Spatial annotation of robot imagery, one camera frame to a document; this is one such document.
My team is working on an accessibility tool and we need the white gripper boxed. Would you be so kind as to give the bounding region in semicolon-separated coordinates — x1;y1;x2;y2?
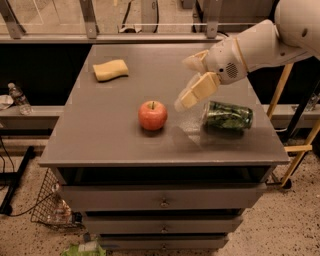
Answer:
174;37;248;112

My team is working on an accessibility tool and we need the green soda can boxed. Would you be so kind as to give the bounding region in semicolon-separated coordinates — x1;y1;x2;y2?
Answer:
202;101;253;130

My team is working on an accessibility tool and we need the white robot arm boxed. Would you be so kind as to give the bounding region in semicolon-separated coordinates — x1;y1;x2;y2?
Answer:
174;0;320;112

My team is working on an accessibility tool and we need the red apple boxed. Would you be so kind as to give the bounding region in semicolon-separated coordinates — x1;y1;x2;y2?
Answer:
138;101;168;131

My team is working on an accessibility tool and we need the yellow sponge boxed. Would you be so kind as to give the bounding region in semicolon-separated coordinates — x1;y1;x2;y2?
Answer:
93;59;129;82

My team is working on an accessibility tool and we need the grey drawer cabinet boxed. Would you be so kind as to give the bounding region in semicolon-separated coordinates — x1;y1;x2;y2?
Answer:
40;44;288;250

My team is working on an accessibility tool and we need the top grey drawer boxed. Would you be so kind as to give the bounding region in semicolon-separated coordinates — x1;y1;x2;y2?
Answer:
58;183;266;211

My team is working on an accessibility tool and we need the grey drawer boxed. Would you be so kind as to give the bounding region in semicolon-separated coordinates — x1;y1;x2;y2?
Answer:
99;235;228;250
83;215;243;234
58;183;266;211

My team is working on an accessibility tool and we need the middle grey drawer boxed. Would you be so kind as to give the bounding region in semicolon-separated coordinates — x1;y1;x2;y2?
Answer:
83;215;243;234

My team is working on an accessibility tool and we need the bottom grey drawer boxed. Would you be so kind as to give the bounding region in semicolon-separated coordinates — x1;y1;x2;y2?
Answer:
99;235;228;250

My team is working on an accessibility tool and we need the clear plastic water bottle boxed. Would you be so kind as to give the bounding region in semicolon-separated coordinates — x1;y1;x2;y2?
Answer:
8;83;32;115

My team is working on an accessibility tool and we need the crumpled white paper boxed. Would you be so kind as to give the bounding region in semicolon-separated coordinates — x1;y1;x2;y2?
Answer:
0;95;14;110

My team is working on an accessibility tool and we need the green white package on floor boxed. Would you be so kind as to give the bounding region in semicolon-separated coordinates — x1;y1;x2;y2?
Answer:
61;241;106;256

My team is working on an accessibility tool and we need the black metal stand leg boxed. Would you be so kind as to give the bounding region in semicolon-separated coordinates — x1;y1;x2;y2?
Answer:
0;146;35;216

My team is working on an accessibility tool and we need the wire mesh basket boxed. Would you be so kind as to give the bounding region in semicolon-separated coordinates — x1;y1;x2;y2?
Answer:
31;169;82;230

